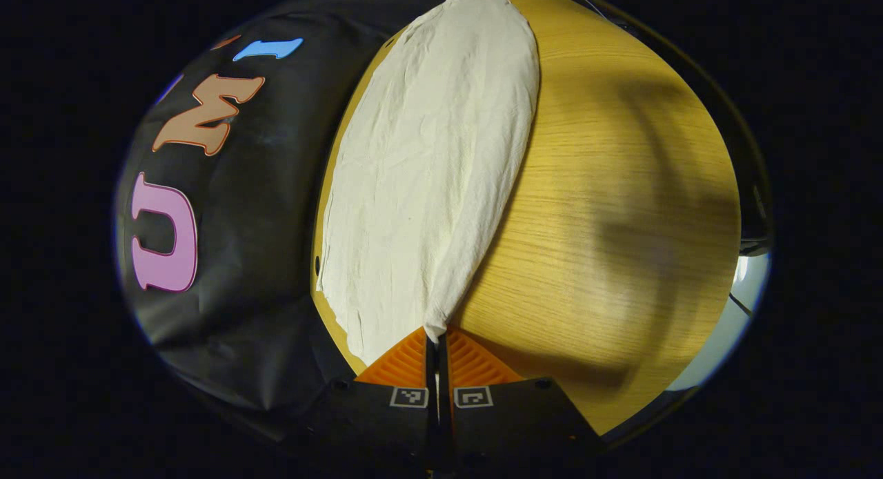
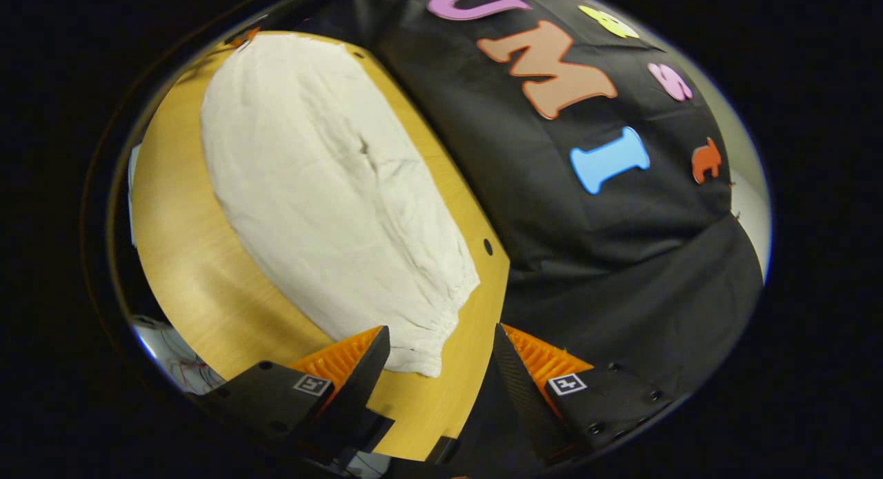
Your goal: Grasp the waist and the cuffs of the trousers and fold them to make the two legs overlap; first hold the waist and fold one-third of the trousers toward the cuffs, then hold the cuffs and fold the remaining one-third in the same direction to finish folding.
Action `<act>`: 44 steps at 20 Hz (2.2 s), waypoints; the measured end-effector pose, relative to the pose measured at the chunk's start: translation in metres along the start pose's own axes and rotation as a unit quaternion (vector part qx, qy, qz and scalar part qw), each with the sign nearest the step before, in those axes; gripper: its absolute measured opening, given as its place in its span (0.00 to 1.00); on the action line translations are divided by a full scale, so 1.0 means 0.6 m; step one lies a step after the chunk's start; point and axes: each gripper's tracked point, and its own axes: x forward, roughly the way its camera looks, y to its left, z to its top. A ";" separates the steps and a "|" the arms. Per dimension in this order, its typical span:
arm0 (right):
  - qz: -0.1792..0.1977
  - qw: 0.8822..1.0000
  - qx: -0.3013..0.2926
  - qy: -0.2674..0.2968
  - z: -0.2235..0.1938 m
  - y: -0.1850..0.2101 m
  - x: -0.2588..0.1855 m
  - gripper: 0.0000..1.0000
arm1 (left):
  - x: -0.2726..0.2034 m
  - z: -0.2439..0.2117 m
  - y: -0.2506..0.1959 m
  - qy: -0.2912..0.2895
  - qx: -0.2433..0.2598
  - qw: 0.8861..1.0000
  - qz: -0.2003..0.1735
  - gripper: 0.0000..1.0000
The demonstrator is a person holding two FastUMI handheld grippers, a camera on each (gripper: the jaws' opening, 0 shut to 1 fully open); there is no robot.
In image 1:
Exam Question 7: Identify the white jeans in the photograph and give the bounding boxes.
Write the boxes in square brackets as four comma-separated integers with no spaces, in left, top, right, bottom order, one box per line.
[316,0,542,366]

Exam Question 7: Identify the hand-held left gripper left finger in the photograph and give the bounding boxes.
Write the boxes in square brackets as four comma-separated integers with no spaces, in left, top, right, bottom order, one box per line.
[304,326,440,473]

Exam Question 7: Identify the black backdrop cloth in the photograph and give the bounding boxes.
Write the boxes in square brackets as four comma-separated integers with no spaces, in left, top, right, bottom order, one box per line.
[114,0,484,442]

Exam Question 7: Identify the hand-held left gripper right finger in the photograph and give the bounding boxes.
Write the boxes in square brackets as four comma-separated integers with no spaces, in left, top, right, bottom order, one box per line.
[439,326,602,473]

